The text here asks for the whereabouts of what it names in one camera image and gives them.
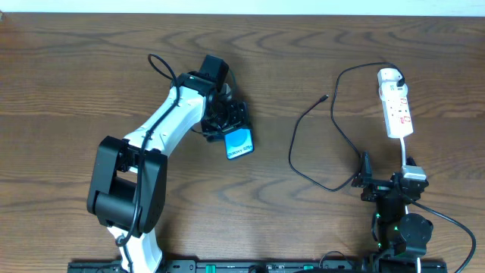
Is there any blue Galaxy smartphone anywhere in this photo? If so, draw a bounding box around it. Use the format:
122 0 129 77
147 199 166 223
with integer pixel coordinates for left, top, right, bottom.
224 128 254 160

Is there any black USB charging cable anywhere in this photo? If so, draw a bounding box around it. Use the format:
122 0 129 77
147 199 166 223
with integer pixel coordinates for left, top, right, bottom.
288 61 406 193

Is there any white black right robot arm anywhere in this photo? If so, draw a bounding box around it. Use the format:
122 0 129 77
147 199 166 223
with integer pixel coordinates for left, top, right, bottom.
352 152 433 272

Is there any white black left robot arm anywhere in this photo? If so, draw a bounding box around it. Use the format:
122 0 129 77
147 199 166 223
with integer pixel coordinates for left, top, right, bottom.
84 55 255 272

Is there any white USB charger adapter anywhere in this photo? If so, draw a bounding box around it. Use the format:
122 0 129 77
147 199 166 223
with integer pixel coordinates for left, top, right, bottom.
379 81 408 102

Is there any white power strip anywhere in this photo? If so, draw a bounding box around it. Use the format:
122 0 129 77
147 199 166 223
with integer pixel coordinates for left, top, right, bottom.
377 68 414 139

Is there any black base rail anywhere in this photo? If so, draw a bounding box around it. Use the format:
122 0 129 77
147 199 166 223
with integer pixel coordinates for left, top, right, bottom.
67 259 448 273

